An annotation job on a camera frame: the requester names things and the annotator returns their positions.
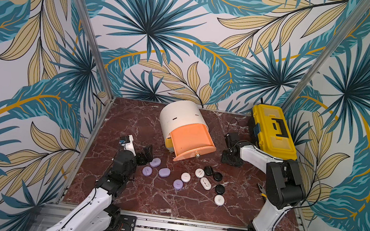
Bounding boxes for white oblong earphone case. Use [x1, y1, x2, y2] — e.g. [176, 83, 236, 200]
[200, 177, 212, 191]

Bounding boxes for orange top drawer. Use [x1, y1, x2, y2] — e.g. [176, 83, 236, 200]
[169, 123, 216, 162]

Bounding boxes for white round earphone case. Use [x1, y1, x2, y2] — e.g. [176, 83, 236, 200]
[195, 168, 205, 178]
[214, 195, 225, 206]
[180, 172, 191, 183]

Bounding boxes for white cylindrical drawer cabinet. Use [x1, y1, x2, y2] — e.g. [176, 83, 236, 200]
[159, 100, 208, 154]

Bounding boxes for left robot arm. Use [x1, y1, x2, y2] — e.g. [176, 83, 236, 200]
[45, 135, 153, 231]

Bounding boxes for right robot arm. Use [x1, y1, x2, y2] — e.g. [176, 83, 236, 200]
[221, 133, 306, 231]

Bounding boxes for yellow middle drawer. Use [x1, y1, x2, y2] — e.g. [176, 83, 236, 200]
[165, 138, 174, 152]

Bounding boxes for purple earphone case upper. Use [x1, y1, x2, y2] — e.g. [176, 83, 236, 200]
[149, 158, 161, 168]

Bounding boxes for purple round earphone case left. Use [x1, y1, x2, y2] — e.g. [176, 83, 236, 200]
[142, 166, 153, 177]

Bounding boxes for purple round earphone case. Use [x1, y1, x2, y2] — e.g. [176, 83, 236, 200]
[142, 166, 153, 177]
[173, 179, 184, 190]

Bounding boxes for black round earphone case upper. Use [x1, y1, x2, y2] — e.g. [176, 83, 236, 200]
[213, 172, 223, 182]

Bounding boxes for black round earphone case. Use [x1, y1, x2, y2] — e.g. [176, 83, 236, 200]
[215, 184, 225, 195]
[213, 172, 223, 182]

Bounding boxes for purple earphone case middle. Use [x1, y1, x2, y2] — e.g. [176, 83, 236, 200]
[158, 168, 171, 178]

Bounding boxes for black round earphone case lower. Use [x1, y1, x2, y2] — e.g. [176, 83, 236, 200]
[215, 184, 225, 195]

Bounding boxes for purple round earphone case lower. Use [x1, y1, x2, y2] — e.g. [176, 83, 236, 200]
[173, 179, 184, 190]

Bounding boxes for yellow black toolbox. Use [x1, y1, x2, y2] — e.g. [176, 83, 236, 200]
[248, 104, 297, 160]

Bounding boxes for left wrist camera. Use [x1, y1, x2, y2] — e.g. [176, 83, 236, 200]
[119, 135, 136, 157]

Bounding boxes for yellow handled pliers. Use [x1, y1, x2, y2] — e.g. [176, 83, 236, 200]
[258, 183, 267, 200]

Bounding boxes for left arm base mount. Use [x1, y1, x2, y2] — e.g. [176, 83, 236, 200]
[104, 214, 138, 231]

